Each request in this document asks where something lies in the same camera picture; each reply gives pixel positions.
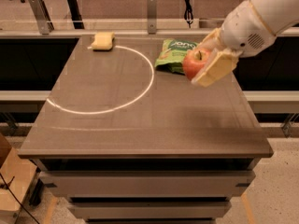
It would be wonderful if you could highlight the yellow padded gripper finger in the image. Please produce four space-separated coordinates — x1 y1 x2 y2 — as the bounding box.
192 49 242 87
198 28 223 51

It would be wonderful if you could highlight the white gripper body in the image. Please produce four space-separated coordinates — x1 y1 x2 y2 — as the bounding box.
220 0 276 57

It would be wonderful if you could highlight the red apple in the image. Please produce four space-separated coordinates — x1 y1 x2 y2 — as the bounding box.
182 49 210 80

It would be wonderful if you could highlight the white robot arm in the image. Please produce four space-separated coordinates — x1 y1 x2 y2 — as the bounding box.
192 0 299 87

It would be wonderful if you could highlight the green snack bag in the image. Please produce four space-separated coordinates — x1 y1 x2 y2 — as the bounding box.
155 39 197 74

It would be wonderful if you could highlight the yellow sponge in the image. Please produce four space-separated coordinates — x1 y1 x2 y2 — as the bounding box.
91 32 115 50

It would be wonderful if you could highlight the grey drawer cabinet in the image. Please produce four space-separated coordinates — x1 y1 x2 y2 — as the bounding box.
19 35 272 224

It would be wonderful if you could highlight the black desk leg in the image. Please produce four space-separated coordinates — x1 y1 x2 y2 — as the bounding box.
67 0 84 29

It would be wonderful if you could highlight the cardboard box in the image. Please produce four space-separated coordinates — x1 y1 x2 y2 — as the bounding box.
0 134 36 224

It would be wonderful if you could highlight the black hanging cable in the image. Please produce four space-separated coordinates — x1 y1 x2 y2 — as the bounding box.
182 0 194 29

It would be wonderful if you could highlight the middle metal bracket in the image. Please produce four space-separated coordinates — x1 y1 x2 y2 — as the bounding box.
147 0 157 35

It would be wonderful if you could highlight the metal bracket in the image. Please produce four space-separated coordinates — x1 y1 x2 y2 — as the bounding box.
147 0 157 35
28 0 54 35

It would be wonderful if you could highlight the left metal bracket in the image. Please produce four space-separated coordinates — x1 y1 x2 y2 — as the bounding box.
28 0 54 35

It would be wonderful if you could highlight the black floor cable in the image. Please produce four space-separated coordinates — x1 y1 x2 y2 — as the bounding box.
0 173 41 224

